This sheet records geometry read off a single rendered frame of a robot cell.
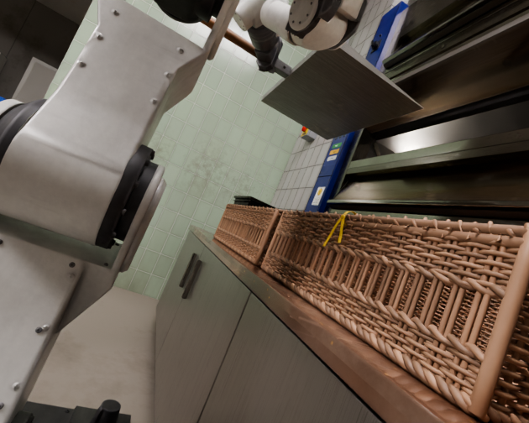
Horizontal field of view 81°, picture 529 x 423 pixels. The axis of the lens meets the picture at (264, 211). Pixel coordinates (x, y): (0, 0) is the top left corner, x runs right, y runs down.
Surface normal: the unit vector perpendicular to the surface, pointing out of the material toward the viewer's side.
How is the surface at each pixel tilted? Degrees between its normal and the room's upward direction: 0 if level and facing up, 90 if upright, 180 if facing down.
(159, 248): 90
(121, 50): 74
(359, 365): 90
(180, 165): 90
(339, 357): 90
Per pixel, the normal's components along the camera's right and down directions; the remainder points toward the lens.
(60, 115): 0.48, -0.42
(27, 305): 0.44, -0.21
